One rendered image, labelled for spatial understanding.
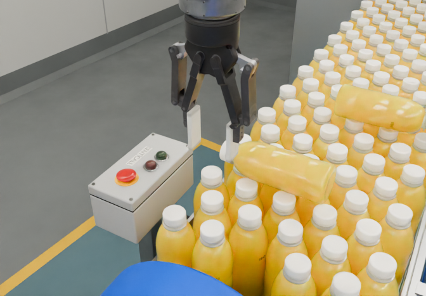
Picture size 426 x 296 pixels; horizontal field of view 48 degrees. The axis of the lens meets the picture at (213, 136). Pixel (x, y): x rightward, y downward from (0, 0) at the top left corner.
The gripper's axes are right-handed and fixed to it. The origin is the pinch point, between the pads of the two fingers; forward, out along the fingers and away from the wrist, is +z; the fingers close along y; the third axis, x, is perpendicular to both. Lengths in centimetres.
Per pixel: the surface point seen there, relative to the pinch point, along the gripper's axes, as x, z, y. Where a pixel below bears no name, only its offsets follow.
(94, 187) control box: -8.0, 12.7, -19.8
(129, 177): -3.9, 11.6, -15.1
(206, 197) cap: -0.8, 12.5, -0.8
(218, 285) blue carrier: -25.2, -0.7, 14.8
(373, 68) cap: 67, 14, 11
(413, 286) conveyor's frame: 16, 33, 35
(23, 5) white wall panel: 162, 66, -243
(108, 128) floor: 134, 124, -153
